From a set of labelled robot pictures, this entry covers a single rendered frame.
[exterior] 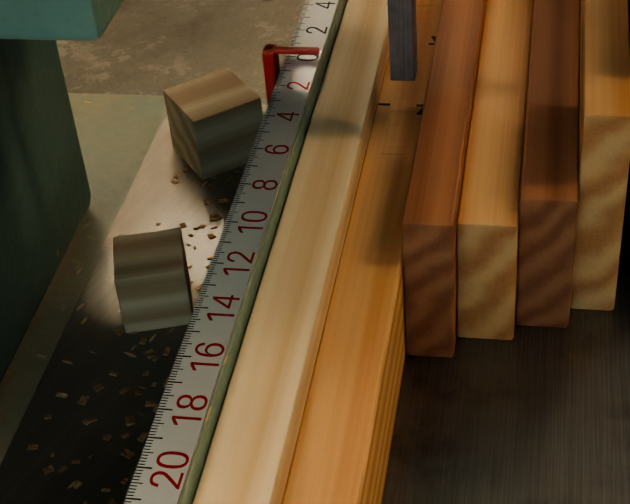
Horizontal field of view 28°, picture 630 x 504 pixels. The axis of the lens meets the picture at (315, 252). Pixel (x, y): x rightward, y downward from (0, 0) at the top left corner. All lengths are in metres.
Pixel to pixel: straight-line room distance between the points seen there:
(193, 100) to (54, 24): 0.28
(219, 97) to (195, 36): 1.82
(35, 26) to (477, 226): 0.15
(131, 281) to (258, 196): 0.18
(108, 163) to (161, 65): 1.71
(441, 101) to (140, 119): 0.33
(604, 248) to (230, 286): 0.13
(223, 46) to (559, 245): 2.06
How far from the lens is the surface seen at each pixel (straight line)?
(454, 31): 0.48
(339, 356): 0.36
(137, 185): 0.68
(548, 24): 0.49
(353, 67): 0.47
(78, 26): 0.40
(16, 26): 0.41
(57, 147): 0.62
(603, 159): 0.40
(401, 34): 0.45
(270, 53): 0.47
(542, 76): 0.46
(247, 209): 0.39
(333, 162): 0.42
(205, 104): 0.67
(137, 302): 0.58
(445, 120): 0.43
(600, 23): 0.44
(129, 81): 2.38
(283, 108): 0.44
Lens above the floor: 1.19
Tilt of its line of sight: 39 degrees down
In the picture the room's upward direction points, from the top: 5 degrees counter-clockwise
